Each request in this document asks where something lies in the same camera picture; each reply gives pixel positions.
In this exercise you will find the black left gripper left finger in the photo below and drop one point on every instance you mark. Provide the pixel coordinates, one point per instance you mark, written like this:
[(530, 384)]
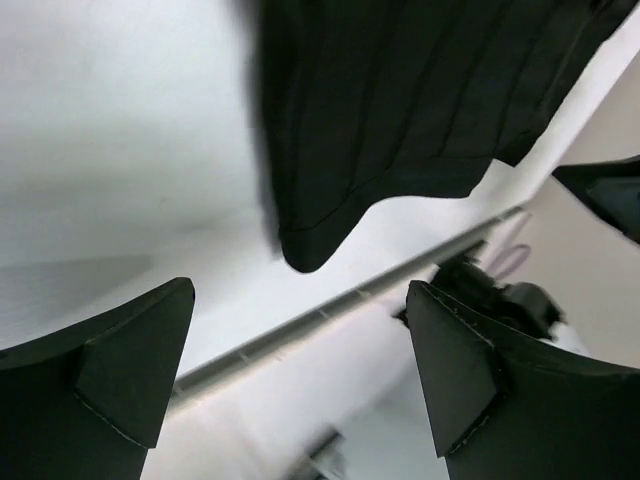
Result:
[(87, 402)]

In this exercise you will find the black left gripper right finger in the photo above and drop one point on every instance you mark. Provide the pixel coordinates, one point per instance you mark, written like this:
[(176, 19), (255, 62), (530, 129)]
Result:
[(503, 405)]

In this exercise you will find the black pleated skirt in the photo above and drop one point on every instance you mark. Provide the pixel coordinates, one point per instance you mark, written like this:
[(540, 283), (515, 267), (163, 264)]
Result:
[(362, 101)]

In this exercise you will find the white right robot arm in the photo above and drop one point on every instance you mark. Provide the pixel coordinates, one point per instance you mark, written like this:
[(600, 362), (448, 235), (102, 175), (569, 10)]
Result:
[(610, 190)]

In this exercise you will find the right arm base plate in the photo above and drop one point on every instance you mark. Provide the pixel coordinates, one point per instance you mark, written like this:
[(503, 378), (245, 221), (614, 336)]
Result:
[(464, 291)]

